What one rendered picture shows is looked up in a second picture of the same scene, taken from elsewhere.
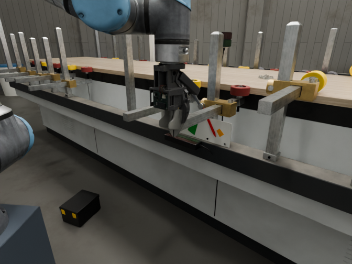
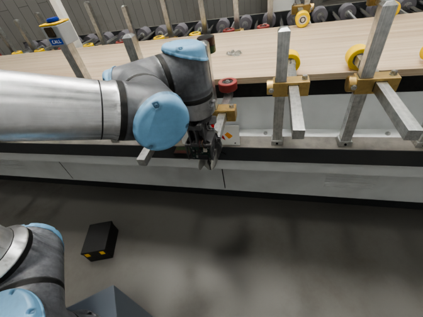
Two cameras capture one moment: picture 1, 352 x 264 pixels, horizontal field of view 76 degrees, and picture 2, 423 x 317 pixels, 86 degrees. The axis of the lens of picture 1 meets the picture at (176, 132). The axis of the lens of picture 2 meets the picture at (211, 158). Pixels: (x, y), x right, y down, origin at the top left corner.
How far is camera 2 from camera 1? 34 cm
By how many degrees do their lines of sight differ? 27
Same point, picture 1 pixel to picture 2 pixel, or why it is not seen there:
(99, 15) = (169, 138)
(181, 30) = (208, 86)
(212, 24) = not seen: outside the picture
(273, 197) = (282, 167)
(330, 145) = (310, 111)
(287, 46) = (281, 51)
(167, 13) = (192, 77)
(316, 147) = not seen: hidden behind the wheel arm
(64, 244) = (109, 280)
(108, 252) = (155, 261)
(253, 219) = (259, 179)
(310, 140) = not seen: hidden behind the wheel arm
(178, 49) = (208, 105)
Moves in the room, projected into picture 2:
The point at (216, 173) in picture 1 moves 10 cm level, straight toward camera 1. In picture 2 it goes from (229, 165) to (237, 179)
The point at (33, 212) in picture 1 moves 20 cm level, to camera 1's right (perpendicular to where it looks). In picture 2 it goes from (114, 294) to (174, 258)
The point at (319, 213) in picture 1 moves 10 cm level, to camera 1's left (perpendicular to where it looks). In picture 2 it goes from (317, 167) to (299, 177)
